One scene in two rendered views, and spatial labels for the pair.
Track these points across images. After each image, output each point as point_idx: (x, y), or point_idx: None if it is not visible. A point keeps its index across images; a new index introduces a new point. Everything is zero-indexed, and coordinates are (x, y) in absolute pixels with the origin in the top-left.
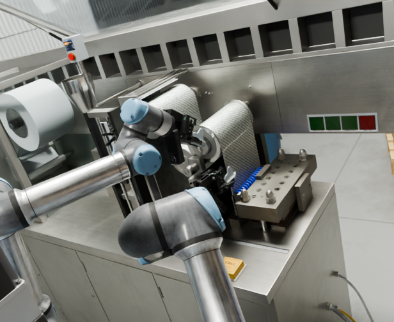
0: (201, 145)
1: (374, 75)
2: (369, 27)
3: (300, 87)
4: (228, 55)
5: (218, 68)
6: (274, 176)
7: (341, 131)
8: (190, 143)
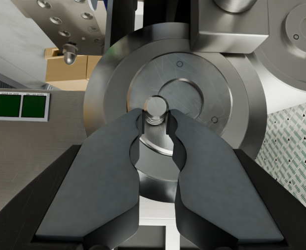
0: (104, 128)
1: None
2: None
3: (47, 166)
4: (166, 238)
5: None
6: (73, 6)
7: (0, 91)
8: (184, 160)
